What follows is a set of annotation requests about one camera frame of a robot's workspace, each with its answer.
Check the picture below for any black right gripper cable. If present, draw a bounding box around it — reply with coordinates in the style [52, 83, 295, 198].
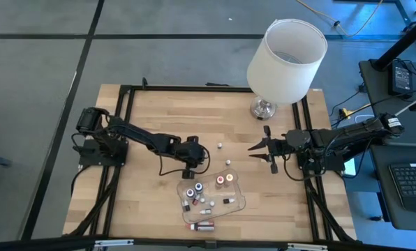
[283, 153, 338, 182]

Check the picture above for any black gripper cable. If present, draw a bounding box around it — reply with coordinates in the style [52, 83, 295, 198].
[283, 153, 338, 182]
[158, 144, 211, 176]

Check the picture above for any yellow extension cord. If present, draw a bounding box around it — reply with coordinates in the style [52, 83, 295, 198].
[296, 0, 384, 38]

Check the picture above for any dark grey keyboard shelf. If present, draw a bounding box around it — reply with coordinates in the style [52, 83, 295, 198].
[370, 144, 416, 233]

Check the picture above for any black stand pole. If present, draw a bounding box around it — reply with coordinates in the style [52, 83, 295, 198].
[372, 13, 416, 73]

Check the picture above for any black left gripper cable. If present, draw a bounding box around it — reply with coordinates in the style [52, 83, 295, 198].
[158, 144, 211, 176]

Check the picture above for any black aluminium table frame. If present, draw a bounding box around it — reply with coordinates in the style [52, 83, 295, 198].
[64, 77, 357, 245]

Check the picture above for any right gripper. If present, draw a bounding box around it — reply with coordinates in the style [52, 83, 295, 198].
[247, 125, 288, 174]

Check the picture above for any silver lamp with white shade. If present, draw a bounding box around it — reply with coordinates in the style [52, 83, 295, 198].
[246, 17, 329, 121]

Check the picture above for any white rod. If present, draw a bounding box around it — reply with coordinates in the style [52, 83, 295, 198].
[394, 91, 416, 116]

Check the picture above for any silver metal bracket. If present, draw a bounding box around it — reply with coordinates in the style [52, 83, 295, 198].
[93, 238, 135, 248]
[287, 243, 328, 251]

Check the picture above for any black power adapter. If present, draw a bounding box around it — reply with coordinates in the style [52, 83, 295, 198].
[388, 61, 414, 97]

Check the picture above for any black keyboard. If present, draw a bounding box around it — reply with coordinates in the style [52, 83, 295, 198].
[388, 162, 416, 214]

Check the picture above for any dark grey side desk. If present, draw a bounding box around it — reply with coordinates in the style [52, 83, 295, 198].
[358, 59, 416, 147]

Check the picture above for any black floor cable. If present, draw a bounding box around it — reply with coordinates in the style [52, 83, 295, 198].
[328, 89, 362, 118]

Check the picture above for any white rectangular device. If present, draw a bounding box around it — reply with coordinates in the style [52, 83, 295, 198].
[343, 157, 357, 176]

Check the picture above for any black rig crossbar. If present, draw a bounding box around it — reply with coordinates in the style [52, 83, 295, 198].
[0, 235, 416, 251]

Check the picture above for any clear plastic tray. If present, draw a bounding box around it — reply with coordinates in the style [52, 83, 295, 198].
[176, 168, 247, 225]

